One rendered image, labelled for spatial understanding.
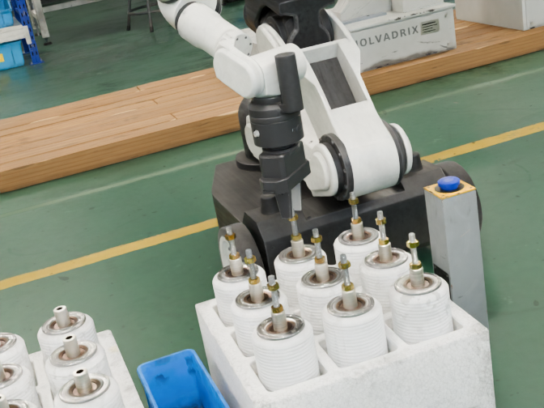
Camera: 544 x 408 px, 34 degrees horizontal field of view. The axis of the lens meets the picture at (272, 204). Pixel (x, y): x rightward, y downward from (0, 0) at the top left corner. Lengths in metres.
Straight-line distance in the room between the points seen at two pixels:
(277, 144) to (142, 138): 1.85
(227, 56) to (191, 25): 0.13
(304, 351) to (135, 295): 0.91
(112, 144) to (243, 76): 1.86
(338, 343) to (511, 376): 0.39
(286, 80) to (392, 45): 2.25
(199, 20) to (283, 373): 0.63
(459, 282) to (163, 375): 0.57
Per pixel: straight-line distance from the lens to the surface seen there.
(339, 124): 1.82
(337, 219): 1.93
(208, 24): 1.57
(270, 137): 1.49
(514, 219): 2.28
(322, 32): 1.98
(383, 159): 1.80
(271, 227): 1.90
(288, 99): 1.46
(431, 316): 1.42
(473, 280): 1.70
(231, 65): 1.48
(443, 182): 1.63
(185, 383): 1.67
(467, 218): 1.64
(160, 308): 2.10
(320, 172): 1.81
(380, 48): 3.66
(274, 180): 1.50
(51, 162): 3.27
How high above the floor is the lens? 0.91
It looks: 21 degrees down
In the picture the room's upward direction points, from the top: 10 degrees counter-clockwise
